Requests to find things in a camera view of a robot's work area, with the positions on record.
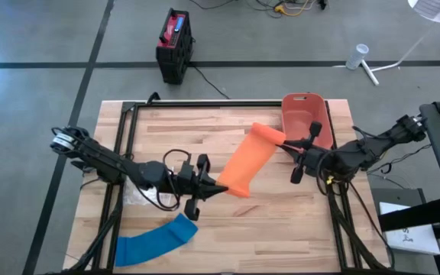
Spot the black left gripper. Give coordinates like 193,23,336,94
184,154,228,222

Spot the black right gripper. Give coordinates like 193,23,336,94
280,121,323,184

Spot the orange elastic bandage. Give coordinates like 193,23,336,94
215,121,287,199

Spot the blue elastic bandage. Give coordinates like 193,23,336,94
115,212,199,267

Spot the orange plastic bin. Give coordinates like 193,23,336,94
280,92,335,150

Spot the clear plastic bag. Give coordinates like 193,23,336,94
123,175,179,207

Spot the white floor stand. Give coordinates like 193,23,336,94
332,21,438,86

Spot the red and black battery box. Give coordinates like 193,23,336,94
155,8,196,86

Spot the white paper sheet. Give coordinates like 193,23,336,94
379,201,440,256

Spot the white round object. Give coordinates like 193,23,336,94
407,0,440,24

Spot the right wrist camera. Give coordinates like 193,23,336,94
307,148,326,175

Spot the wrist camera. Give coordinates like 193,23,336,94
307,148,326,175
176,162,196,188

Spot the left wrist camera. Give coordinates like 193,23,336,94
176,162,196,188

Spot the black right camera cable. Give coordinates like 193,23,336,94
315,125,370,196

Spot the black camera cable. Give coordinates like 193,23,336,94
154,148,193,212
315,125,370,196

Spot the black left camera cable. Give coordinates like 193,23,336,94
154,148,193,212

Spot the black floor cable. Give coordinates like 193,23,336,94
191,63,231,100

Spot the yellow cable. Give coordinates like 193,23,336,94
273,0,317,18

